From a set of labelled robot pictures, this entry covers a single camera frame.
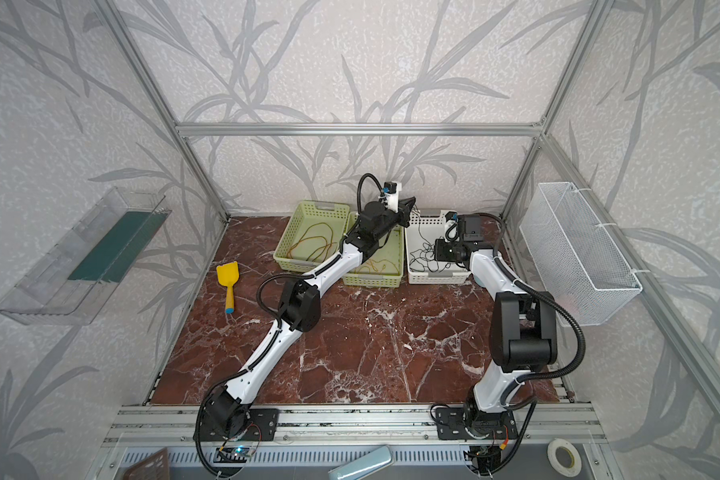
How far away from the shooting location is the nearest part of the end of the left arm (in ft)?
2.71

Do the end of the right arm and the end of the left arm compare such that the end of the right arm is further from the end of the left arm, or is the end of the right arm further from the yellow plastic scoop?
the yellow plastic scoop

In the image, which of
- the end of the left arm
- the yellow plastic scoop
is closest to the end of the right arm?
the end of the left arm
